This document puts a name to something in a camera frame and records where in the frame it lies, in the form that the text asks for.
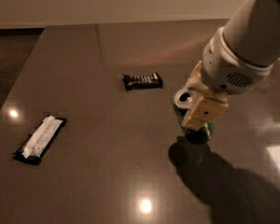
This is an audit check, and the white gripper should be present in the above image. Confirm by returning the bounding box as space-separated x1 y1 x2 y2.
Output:
181 27 273 130

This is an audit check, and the green soda can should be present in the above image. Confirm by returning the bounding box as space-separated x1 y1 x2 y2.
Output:
173 89 213 145

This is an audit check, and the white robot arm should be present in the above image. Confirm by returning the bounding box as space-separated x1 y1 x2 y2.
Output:
181 0 280 130

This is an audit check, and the black candy bar wrapper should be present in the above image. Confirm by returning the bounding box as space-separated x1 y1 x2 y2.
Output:
122 73 163 91

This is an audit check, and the black and white snack bar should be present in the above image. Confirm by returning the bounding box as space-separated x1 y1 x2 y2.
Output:
13 115 67 165

